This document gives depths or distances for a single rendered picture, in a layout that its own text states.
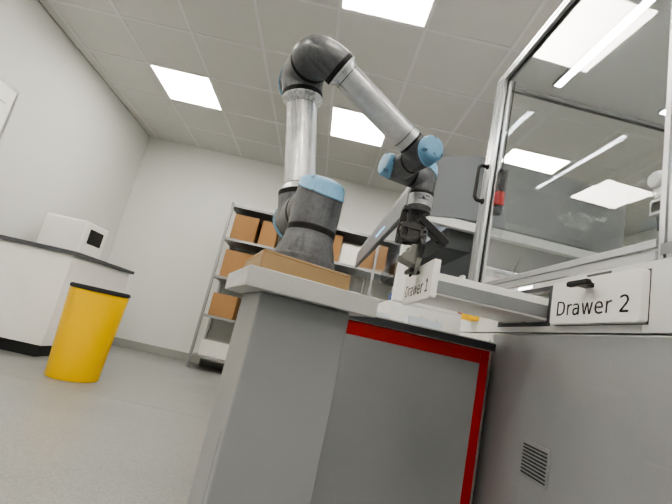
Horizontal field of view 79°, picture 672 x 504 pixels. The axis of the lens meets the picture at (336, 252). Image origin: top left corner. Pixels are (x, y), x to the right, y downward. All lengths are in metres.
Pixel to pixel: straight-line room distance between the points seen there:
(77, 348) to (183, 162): 3.42
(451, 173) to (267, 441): 1.78
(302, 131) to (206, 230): 4.65
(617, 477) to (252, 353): 0.74
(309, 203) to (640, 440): 0.79
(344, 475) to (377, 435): 0.15
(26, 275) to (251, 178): 2.91
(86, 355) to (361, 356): 2.40
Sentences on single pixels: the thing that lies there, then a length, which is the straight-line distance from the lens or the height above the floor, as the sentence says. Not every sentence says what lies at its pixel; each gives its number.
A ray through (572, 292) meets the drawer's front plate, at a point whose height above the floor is 0.90.
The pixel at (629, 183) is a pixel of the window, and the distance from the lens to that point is 1.18.
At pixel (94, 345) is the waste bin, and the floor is 0.26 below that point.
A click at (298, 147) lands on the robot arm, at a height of 1.13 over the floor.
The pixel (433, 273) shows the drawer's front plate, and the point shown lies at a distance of 1.13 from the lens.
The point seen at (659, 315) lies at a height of 0.83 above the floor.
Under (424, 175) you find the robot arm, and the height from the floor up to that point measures 1.20.
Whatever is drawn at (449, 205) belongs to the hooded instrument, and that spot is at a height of 1.46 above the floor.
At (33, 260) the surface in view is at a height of 0.75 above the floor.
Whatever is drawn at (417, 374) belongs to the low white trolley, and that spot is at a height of 0.61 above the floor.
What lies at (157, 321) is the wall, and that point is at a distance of 5.74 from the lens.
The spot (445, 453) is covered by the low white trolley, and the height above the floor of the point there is 0.40.
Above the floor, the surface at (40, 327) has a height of 0.24.
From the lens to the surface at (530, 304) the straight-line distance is 1.25.
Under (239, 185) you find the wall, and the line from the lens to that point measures 5.84.
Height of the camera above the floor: 0.66
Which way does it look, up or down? 12 degrees up
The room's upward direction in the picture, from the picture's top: 13 degrees clockwise
